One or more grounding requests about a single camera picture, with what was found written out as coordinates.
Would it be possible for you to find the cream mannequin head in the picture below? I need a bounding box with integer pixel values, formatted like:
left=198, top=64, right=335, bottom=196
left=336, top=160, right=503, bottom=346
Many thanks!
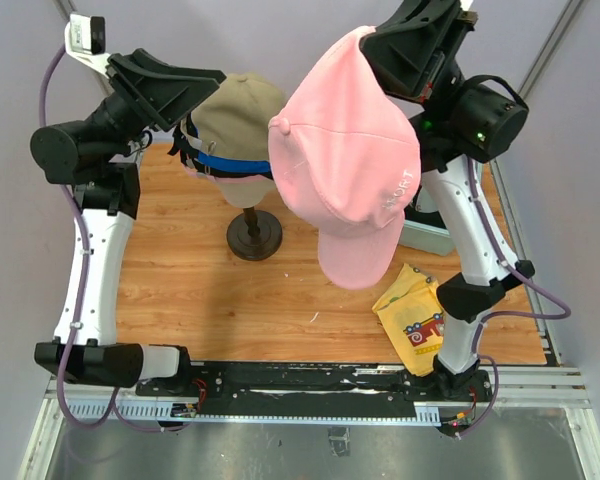
left=214, top=176, right=275, bottom=209

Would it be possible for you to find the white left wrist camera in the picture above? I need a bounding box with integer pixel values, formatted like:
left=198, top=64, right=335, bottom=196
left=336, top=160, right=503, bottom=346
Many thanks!
left=64, top=12, right=110, bottom=76

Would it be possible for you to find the blue cap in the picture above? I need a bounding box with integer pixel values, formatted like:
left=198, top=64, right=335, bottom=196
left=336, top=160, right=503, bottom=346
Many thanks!
left=182, top=118, right=272, bottom=179

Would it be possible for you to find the yellow printed cloth hat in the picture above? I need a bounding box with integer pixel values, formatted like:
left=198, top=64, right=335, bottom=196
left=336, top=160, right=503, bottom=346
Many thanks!
left=372, top=264, right=444, bottom=377

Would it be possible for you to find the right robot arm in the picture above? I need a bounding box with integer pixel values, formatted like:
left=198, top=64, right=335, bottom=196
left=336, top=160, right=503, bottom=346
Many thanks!
left=359, top=1, right=535, bottom=400

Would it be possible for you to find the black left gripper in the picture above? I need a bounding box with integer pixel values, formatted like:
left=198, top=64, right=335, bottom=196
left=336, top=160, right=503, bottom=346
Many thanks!
left=87, top=48, right=228, bottom=165

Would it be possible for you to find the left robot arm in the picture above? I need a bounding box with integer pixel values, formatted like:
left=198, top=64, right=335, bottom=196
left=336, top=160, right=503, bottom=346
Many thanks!
left=30, top=47, right=226, bottom=396

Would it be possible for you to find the white cable duct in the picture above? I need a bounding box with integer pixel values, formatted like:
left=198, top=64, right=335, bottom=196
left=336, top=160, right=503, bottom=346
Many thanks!
left=64, top=399, right=441, bottom=426

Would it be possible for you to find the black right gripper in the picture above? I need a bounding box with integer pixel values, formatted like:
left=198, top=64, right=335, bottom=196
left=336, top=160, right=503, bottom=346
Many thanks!
left=352, top=0, right=480, bottom=122

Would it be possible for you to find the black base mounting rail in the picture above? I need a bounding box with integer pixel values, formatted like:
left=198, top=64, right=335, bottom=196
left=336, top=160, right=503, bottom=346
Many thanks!
left=135, top=361, right=492, bottom=414

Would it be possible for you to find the light teal plastic bin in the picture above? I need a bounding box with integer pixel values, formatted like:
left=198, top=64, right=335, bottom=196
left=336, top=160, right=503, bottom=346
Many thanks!
left=399, top=187, right=455, bottom=256

